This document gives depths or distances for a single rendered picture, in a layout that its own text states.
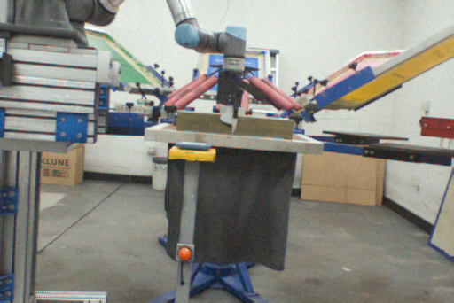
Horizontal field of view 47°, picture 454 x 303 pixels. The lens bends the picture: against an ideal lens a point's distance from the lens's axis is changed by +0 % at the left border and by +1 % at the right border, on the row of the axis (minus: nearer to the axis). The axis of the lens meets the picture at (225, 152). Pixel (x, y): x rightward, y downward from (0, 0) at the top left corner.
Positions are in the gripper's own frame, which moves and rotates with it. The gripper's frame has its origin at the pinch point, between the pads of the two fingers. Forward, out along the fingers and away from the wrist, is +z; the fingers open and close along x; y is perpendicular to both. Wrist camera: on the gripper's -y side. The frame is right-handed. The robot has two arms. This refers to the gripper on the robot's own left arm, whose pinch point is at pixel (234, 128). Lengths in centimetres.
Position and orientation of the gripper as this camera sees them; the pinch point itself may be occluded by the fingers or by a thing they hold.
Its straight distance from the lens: 183.9
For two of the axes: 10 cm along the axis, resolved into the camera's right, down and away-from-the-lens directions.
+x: 0.0, 0.9, -10.0
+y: -10.0, -0.7, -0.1
